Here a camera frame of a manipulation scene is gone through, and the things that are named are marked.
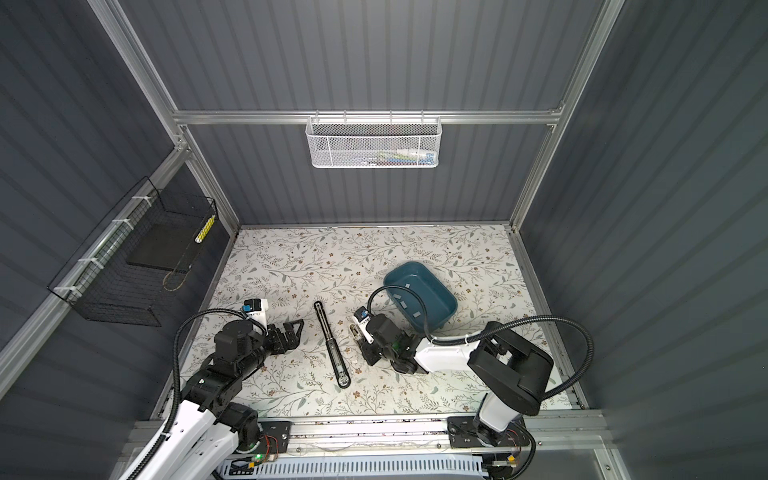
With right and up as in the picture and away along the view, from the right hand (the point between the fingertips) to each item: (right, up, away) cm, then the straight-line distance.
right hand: (364, 342), depth 87 cm
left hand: (-19, +7, -8) cm, 22 cm away
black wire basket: (-56, +21, -22) cm, 64 cm away
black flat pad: (-52, +28, -8) cm, 60 cm away
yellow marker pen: (-44, +32, -6) cm, 54 cm away
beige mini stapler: (-2, +2, +2) cm, 4 cm away
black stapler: (-8, -4, -1) cm, 9 cm away
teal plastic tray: (+24, +10, +10) cm, 28 cm away
